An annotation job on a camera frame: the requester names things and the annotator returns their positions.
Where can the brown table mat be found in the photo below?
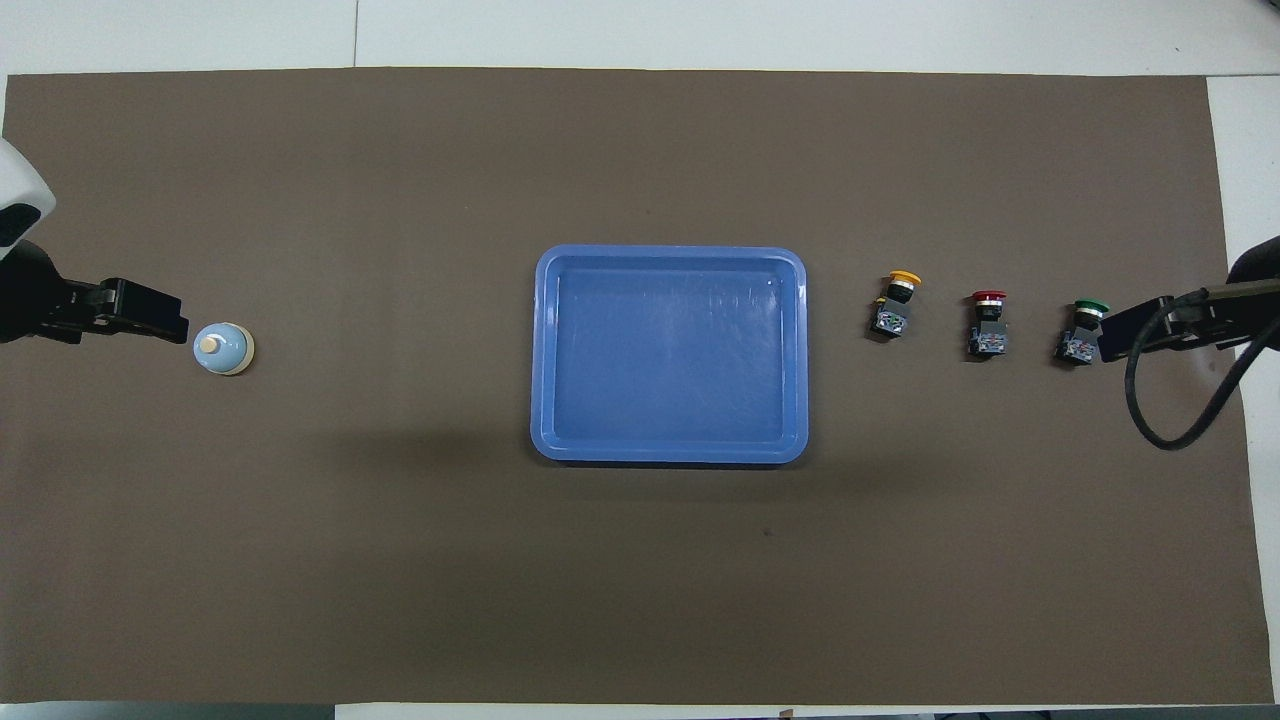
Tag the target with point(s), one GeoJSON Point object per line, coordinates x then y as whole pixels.
{"type": "Point", "coordinates": [400, 550]}

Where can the red push button switch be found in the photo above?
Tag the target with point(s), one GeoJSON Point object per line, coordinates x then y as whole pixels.
{"type": "Point", "coordinates": [988, 330]}

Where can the yellow push button switch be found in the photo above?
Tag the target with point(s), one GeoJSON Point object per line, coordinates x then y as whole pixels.
{"type": "Point", "coordinates": [892, 312]}

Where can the green push button switch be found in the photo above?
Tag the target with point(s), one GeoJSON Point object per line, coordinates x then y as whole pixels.
{"type": "Point", "coordinates": [1080, 335]}

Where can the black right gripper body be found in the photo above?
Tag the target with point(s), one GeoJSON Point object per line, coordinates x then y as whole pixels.
{"type": "Point", "coordinates": [1258, 265]}

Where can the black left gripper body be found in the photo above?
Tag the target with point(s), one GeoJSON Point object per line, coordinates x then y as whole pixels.
{"type": "Point", "coordinates": [25, 295]}

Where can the blue plastic tray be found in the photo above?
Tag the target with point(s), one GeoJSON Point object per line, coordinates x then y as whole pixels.
{"type": "Point", "coordinates": [670, 400]}

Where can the blue service bell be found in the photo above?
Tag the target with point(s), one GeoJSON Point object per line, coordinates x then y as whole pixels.
{"type": "Point", "coordinates": [225, 350]}

